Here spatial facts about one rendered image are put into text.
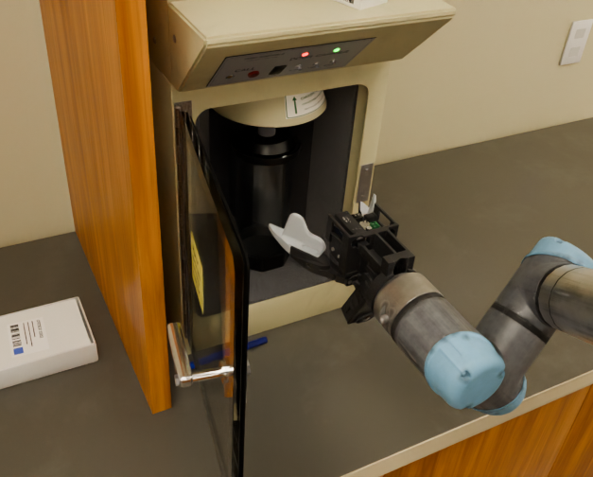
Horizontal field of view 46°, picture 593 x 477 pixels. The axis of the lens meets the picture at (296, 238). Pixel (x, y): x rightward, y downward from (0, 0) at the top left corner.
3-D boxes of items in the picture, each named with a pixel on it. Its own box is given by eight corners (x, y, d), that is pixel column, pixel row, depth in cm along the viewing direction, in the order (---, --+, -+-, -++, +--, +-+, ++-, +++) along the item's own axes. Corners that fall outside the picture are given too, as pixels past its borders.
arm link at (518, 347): (560, 357, 83) (530, 326, 75) (505, 433, 83) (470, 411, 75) (507, 325, 89) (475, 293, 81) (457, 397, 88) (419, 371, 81)
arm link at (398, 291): (439, 332, 82) (381, 352, 79) (416, 308, 85) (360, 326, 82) (451, 284, 78) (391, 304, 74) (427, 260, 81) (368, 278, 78)
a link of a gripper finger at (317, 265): (302, 232, 91) (361, 255, 88) (301, 243, 92) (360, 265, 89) (285, 251, 88) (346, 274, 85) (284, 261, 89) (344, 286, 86)
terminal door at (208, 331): (193, 340, 108) (185, 104, 84) (237, 514, 85) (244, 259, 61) (187, 340, 107) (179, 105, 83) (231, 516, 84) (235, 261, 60)
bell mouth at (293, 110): (190, 83, 105) (189, 48, 102) (293, 68, 112) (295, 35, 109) (235, 136, 93) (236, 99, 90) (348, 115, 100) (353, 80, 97)
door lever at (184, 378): (210, 327, 82) (209, 311, 81) (227, 388, 75) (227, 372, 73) (165, 335, 81) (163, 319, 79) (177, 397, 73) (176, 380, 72)
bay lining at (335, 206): (151, 230, 125) (137, 41, 104) (280, 201, 135) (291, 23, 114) (200, 316, 108) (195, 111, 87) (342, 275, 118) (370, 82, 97)
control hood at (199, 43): (168, 84, 83) (165, 1, 77) (393, 52, 96) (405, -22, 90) (203, 128, 75) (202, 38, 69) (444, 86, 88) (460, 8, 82)
